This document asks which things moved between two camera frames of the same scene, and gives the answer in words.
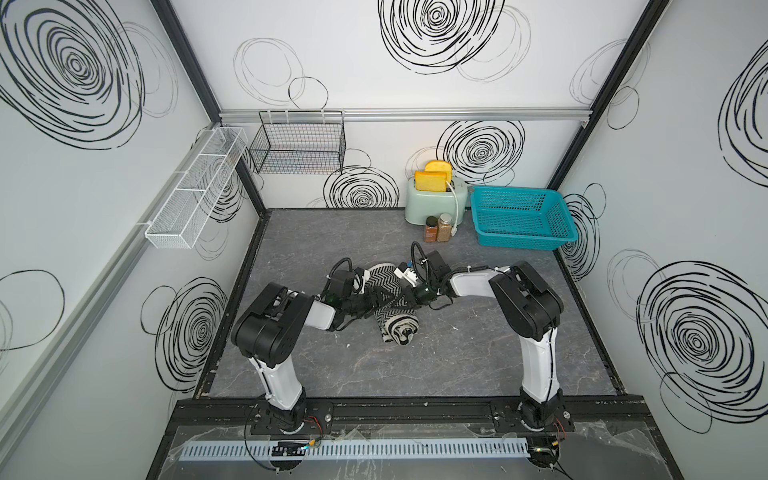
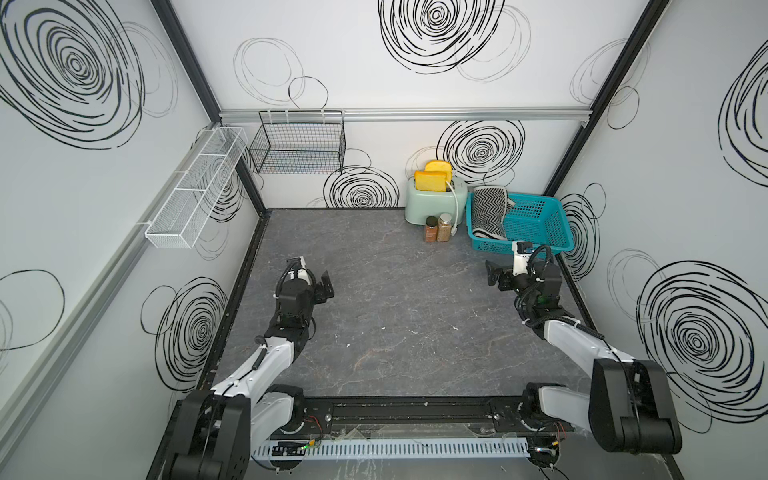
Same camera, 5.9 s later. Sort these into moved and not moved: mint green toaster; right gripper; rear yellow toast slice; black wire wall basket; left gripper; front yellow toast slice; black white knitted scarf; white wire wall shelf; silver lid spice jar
Moved: right gripper; left gripper; black white knitted scarf
Not moved: white wire wall shelf; front yellow toast slice; silver lid spice jar; rear yellow toast slice; black wire wall basket; mint green toaster
